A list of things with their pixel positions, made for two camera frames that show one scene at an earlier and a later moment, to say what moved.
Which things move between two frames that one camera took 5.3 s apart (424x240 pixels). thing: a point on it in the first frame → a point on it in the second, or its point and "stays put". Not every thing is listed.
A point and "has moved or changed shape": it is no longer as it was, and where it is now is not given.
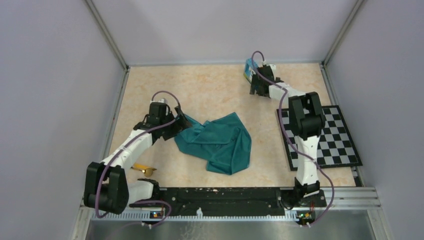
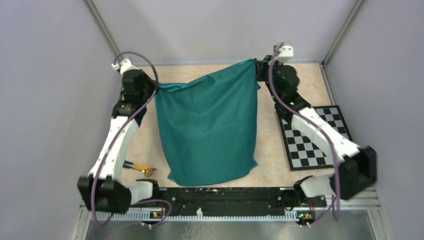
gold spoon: [147, 169] stays put
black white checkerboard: [336, 147] stays put
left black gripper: [172, 133] → [152, 82]
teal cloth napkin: [224, 144] has moved or changed shape
